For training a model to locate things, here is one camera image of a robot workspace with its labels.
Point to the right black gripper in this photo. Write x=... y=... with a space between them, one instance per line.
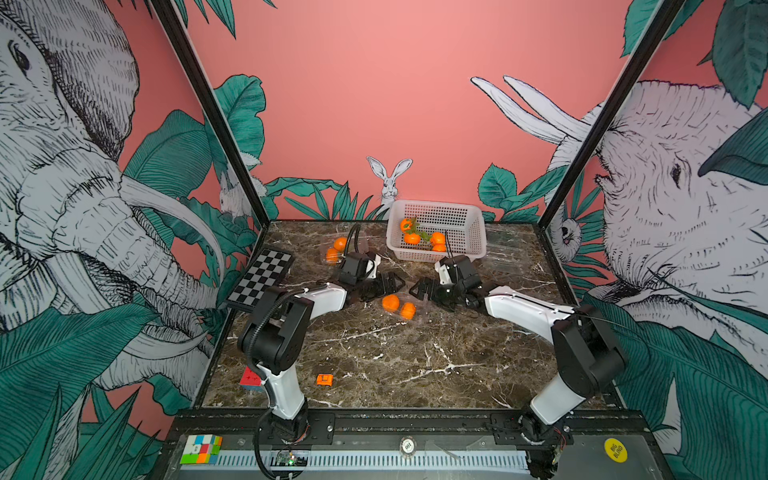
x=434 y=295

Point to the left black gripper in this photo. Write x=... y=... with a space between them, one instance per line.
x=391 y=283

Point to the orange with leaf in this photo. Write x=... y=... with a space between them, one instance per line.
x=437 y=238

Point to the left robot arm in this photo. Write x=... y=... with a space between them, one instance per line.
x=272 y=340

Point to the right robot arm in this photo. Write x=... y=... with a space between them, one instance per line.
x=588 y=354

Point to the white plastic basket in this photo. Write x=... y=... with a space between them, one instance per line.
x=424 y=231

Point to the small orange block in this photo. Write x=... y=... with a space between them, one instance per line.
x=325 y=380

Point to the black white checkerboard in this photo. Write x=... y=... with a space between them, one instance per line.
x=266 y=270

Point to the round silver knob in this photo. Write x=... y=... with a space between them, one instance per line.
x=407 y=446

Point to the red cube on table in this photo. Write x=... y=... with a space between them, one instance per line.
x=250 y=381

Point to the small circuit board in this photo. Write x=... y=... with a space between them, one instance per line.
x=289 y=459

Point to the yellow round sticker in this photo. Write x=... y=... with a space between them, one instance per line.
x=616 y=450

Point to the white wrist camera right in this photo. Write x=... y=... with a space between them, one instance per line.
x=444 y=275

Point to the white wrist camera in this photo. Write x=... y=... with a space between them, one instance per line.
x=444 y=275
x=373 y=264

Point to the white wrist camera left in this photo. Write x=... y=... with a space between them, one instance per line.
x=373 y=264

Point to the colourful cube on rail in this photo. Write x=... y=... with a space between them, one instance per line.
x=201 y=449

